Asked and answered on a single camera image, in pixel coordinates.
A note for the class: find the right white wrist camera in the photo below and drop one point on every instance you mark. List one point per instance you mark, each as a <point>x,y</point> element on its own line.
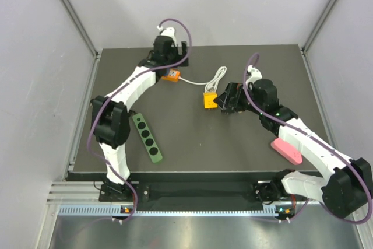
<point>253,75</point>

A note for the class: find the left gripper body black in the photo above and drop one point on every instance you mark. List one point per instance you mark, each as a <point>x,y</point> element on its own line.
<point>179,58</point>

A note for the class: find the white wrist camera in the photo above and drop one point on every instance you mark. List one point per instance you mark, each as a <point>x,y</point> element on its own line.
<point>253,75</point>
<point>169,32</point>

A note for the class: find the green power strip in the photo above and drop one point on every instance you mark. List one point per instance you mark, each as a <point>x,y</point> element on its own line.
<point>147,138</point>

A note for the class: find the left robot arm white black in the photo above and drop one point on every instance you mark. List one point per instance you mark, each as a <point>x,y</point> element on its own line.
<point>110,113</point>

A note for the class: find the yellow plug adapter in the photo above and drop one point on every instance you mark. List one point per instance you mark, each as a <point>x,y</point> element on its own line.
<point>208,100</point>

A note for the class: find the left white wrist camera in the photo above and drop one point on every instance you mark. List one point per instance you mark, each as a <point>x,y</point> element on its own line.
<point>169,32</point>

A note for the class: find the orange power strip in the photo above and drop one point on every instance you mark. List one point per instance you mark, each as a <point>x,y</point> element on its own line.
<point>171,75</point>

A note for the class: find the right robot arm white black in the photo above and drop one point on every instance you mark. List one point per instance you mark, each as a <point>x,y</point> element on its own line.
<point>344,184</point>

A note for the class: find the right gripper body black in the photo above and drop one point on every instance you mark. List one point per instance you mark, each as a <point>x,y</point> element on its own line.
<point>242,102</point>

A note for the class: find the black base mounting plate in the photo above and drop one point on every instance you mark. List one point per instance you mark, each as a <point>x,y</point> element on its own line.
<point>195,191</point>

